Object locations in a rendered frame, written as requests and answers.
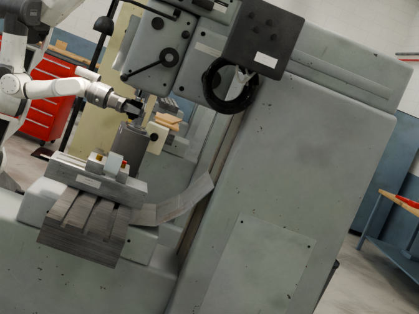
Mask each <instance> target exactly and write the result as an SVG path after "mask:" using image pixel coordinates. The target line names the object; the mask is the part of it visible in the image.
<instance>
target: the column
mask: <svg viewBox="0 0 419 314"><path fill-rule="evenodd" d="M250 101H252V104H250V106H248V107H247V109H245V110H244V111H242V112H240V113H237V114H232V115H229V117H228V120H227V122H226V125H225V127H224V130H223V132H222V134H221V137H220V139H219V142H218V145H217V147H216V149H215V152H214V155H213V157H212V159H211V162H210V164H209V166H208V169H207V170H208V172H209V174H210V176H211V179H212V182H213V185H214V189H213V190H212V191H210V192H209V193H208V194H207V195H206V196H205V197H204V198H203V199H202V200H200V201H199V202H198V203H197V204H195V205H194V206H193V207H192V208H191V211H190V214H189V216H188V218H187V221H186V224H185V226H184V228H183V231H182V233H181V236H180V239H179V241H178V243H177V245H176V248H175V250H176V254H177V260H178V280H177V283H176V285H175V288H174V290H173V293H172V295H171V297H170V300H169V302H168V305H167V307H166V310H165V312H164V314H312V312H313V309H314V307H315V305H316V303H317V301H318V298H319V296H320V293H321V291H322V289H323V287H324V285H325V282H326V280H327V278H328V276H329V274H330V271H331V269H332V267H333V264H334V262H335V260H336V258H337V256H338V253H339V251H340V248H341V247H342V244H343V242H344V240H345V237H346V235H347V233H348V231H349V229H350V226H351V224H352V222H353V219H354V217H355V215H356V213H357V211H358V208H359V206H360V203H361V202H362V199H363V197H364V195H365V192H366V190H367V188H368V186H369V184H370V181H371V179H372V177H373V174H374V172H375V170H376V168H377V166H378V163H379V161H380V158H381V157H382V155H383V152H384V150H385V147H386V145H387V143H388V141H389V139H390V136H391V134H392V132H393V129H394V128H395V125H396V123H397V118H396V117H395V116H393V115H391V114H389V113H386V112H383V111H381V110H379V109H377V108H374V107H371V106H369V105H367V104H364V103H362V102H359V101H357V100H354V99H353V98H350V97H347V96H345V95H342V94H340V93H337V92H335V91H333V90H330V89H328V88H325V87H323V86H321V85H318V84H316V83H314V82H311V81H308V80H306V79H304V78H301V77H298V76H296V75H294V74H291V73H289V72H286V71H284V74H283V76H282V79H281V80H280V81H277V80H273V79H271V78H268V77H265V76H263V75H261V74H259V85H255V88H254V92H253V95H252V96H251V98H250Z"/></svg>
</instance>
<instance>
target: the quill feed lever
mask: <svg viewBox="0 0 419 314"><path fill-rule="evenodd" d="M178 61H179V54H178V52H177V51H176V50H175V49H174V48H171V47H167V48H165V49H163V50H162V51H161V52H160V55H159V60H158V61H156V62H154V63H152V64H150V65H147V66H145V67H142V68H140V69H138V70H136V71H134V72H131V73H129V74H121V75H120V80H121V81H123V82H126V81H127V80H128V78H129V77H131V76H133V75H135V74H138V73H140V72H143V71H144V70H146V69H149V68H151V67H154V66H156V65H158V64H162V65H163V66H165V67H168V68H171V67H174V66H175V65H176V64H177V63H178Z"/></svg>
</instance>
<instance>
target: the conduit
mask: <svg viewBox="0 0 419 314"><path fill-rule="evenodd" d="M225 65H233V66H236V64H234V63H232V62H229V61H227V60H224V59H222V58H221V57H218V58H217V59H216V60H214V62H212V64H211V65H210V66H209V67H208V69H207V70H206V72H205V76H204V79H203V94H204V97H205V99H206V102H207V103H208V105H209V106H210V107H211V108H212V109H213V110H215V111H217V112H218V113H221V114H225V115H232V114H237V113H240V112H242V111H244V110H245V109H247V107H248V106H250V104H252V101H250V98H251V96H252V95H253V92H254V88H255V85H259V74H258V73H256V74H255V75H254V76H253V77H252V78H251V79H249V80H248V86H247V85H244V87H243V90H242V92H241V93H240V94H239V96H238V97H236V98H234V99H233V100H230V101H224V100H221V99H219V98H218V97H217V96H216V95H215V94H214V91H213V79H214V76H215V74H216V72H217V71H218V70H219V69H220V68H222V67H223V66H225ZM239 69H240V70H241V71H242V73H243V75H245V74H246V70H245V68H244V67H241V66H239ZM248 73H249V74H252V73H253V71H251V70H249V69H248Z"/></svg>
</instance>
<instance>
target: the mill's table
mask: <svg viewBox="0 0 419 314"><path fill-rule="evenodd" d="M93 152H94V153H97V154H100V155H103V156H106V157H108V154H109V152H107V154H104V150H101V149H99V148H95V149H94V150H93ZM131 210H132V208H131V207H128V206H126V205H123V204H120V203H117V202H115V201H111V200H109V199H105V198H104V197H100V196H97V195H94V194H92V193H88V192H86V191H83V190H81V189H77V188H74V187H72V186H69V185H68V186H67V187H66V189H65V190H64V192H63V193H62V194H61V195H60V197H59V198H58V200H57V201H56V202H55V204H54V205H53V207H52V208H51V209H50V211H49V212H48V213H47V215H46V216H45V219H44V222H43V224H42V227H41V230H40V232H39V235H38V237H37V240H36V242H37V243H40V244H43V245H46V246H49V247H52V248H54V249H57V250H61V251H63V252H66V253H68V254H72V255H75V256H78V257H80V258H83V259H86V260H89V261H92V262H95V263H97V264H100V265H104V266H106V267H109V268H111V269H115V267H116V264H117V262H118V259H119V257H120V254H121V252H122V249H123V246H124V244H125V238H126V235H127V229H128V223H129V219H130V214H131Z"/></svg>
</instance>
